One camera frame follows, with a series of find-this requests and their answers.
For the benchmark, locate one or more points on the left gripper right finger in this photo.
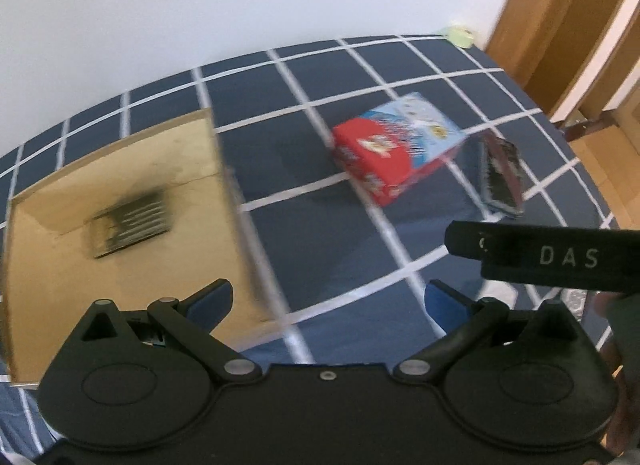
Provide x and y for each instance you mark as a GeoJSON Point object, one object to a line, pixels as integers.
{"type": "Point", "coordinates": [466, 323]}

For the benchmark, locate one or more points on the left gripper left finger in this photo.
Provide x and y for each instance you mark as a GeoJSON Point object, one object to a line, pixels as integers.
{"type": "Point", "coordinates": [187, 324]}

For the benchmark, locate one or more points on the person's right hand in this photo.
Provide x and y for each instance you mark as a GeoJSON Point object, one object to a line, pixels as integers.
{"type": "Point", "coordinates": [620, 353]}

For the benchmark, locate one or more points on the dark speckled tin case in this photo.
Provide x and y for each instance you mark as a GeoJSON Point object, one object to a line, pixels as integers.
{"type": "Point", "coordinates": [501, 175]}

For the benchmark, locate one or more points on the brown cardboard box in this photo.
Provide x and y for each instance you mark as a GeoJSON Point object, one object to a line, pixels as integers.
{"type": "Point", "coordinates": [49, 277]}

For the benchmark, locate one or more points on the screwdriver set clear case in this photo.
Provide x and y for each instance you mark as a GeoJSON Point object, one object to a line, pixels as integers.
{"type": "Point", "coordinates": [128, 223]}

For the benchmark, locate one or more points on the red blue detergent box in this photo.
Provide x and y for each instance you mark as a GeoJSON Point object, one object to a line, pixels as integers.
{"type": "Point", "coordinates": [390, 148]}

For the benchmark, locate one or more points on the navy white checked bedsheet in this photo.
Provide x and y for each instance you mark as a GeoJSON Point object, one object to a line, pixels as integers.
{"type": "Point", "coordinates": [346, 252]}

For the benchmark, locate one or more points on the pale green tape roll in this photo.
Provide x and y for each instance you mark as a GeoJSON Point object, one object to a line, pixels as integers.
{"type": "Point", "coordinates": [459, 35]}

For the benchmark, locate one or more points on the wooden door frame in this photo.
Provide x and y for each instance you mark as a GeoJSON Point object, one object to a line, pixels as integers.
{"type": "Point", "coordinates": [546, 46]}

